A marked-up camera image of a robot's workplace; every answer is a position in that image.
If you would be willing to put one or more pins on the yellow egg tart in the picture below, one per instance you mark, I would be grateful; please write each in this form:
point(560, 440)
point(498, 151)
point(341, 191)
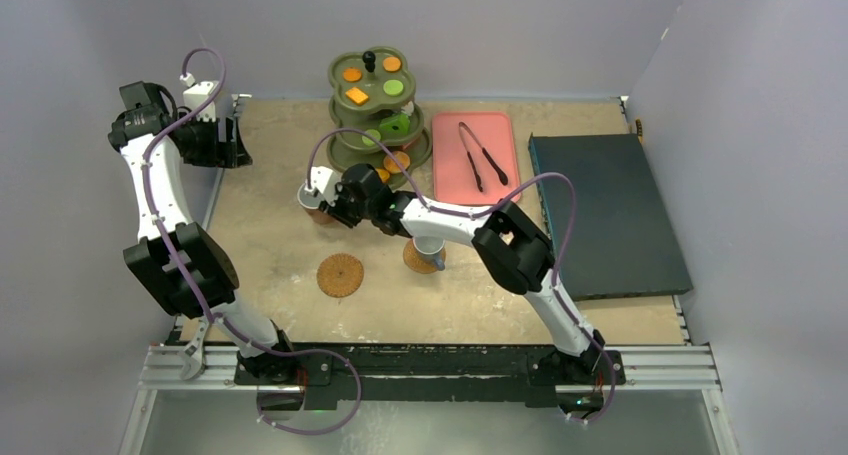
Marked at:
point(384, 175)

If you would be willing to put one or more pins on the green macaron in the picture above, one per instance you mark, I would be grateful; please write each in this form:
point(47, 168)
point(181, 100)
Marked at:
point(370, 137)
point(393, 88)

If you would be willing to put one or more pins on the orange mug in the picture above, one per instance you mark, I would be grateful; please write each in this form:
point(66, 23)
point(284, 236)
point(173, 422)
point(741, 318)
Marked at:
point(311, 204)

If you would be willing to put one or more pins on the pink serving tray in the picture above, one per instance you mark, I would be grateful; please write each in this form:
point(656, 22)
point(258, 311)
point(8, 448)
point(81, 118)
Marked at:
point(474, 157)

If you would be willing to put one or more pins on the yellow square cracker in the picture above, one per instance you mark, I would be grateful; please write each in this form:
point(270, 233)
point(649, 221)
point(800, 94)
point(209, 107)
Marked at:
point(357, 96)

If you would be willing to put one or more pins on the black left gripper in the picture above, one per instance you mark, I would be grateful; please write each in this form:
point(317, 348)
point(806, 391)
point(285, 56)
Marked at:
point(223, 154)

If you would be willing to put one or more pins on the dark grey flat box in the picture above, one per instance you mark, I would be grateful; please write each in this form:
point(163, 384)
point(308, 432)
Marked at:
point(621, 240)

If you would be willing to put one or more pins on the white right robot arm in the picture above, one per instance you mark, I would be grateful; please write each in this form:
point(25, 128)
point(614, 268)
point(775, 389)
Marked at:
point(516, 253)

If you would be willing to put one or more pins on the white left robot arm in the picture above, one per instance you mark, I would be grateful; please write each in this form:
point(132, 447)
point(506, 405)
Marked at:
point(175, 259)

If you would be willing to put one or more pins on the grey mug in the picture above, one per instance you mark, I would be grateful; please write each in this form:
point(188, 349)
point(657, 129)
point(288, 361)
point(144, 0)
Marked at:
point(429, 254)

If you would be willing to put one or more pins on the green three-tier stand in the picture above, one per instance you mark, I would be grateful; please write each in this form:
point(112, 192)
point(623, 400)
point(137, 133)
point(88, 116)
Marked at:
point(346, 149)

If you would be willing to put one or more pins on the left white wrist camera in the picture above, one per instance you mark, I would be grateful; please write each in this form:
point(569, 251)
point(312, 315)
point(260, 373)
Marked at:
point(196, 93)

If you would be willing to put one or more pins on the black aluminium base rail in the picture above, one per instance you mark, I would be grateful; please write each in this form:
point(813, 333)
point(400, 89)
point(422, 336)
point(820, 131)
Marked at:
point(534, 375)

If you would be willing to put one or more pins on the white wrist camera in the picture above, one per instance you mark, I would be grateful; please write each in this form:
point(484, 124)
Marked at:
point(196, 93)
point(322, 182)

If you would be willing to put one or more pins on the paw print bun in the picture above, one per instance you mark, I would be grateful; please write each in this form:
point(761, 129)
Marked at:
point(396, 162)

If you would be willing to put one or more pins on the round orange cookie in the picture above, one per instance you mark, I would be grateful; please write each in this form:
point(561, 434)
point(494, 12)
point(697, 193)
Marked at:
point(352, 74)

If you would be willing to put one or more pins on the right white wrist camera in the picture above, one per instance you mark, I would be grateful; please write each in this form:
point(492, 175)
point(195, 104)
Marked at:
point(322, 182)

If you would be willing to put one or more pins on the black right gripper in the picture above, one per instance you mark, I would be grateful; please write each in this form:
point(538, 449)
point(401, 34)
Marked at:
point(341, 207)

